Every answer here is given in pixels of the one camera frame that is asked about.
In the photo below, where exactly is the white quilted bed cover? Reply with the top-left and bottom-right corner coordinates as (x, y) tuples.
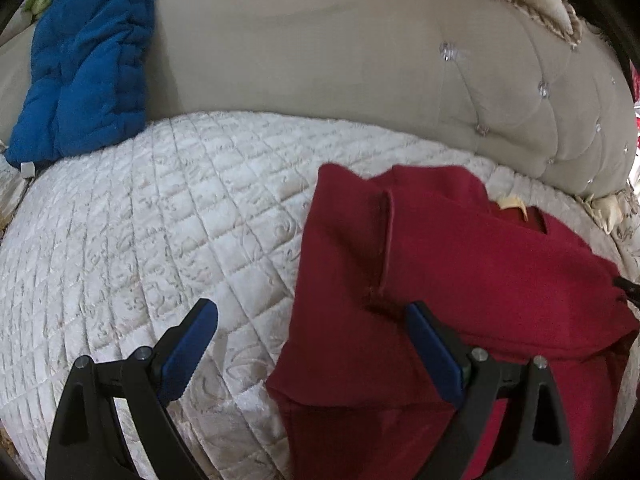
(0, 110), (621, 480)

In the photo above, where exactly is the red knit garment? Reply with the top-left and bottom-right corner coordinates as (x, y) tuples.
(265, 162), (640, 480)

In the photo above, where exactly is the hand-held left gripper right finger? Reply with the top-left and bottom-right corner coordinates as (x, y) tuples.
(405, 301), (576, 480)

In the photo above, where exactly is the cream crumpled cloth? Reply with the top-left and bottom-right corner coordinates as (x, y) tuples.
(590, 194), (626, 235)

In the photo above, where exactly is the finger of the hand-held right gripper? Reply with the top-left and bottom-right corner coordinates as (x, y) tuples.
(613, 274), (640, 307)

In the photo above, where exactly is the beige tufted headboard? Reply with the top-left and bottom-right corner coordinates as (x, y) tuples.
(0, 0), (636, 201)

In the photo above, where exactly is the floral bedsheet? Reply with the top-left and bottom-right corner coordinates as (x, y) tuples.
(585, 185), (640, 273)

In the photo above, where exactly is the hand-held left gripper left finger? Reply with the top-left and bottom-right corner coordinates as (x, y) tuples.
(45, 298), (219, 480)

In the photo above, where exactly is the blue quilted blanket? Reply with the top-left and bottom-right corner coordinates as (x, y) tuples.
(7, 0), (162, 170)

